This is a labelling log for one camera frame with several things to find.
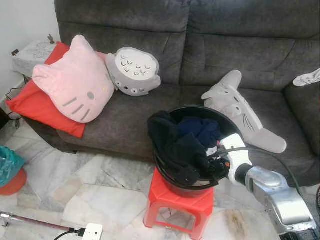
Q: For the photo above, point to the grey Totoro plush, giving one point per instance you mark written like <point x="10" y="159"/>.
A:
<point x="240" y="110"/>

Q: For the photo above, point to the dark blue garment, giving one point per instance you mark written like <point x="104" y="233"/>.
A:
<point x="200" y="130"/>

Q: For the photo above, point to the red cushion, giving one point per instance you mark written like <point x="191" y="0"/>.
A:
<point x="30" y="107"/>

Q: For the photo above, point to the grey round Totoro cushion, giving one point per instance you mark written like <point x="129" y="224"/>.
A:
<point x="132" y="70"/>

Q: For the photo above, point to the black laundry basket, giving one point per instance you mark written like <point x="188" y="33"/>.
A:
<point x="190" y="184"/>

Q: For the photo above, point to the red bucket with teal bag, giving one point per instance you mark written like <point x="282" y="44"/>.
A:
<point x="10" y="165"/>

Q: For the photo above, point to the red plastic stool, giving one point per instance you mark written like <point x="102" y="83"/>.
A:
<point x="175" y="200"/>

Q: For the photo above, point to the black garment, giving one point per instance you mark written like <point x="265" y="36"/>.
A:
<point x="175" y="150"/>

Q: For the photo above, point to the pink cat face cushion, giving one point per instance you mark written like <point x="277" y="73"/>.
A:
<point x="75" y="85"/>

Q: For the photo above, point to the dark grey fabric sofa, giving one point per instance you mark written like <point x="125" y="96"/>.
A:
<point x="225" y="50"/>

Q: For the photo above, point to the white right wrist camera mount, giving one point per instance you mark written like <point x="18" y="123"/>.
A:
<point x="235" y="150"/>

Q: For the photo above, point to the white lace side table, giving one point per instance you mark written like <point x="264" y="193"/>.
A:
<point x="30" y="55"/>

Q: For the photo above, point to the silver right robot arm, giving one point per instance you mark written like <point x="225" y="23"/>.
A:
<point x="275" y="195"/>

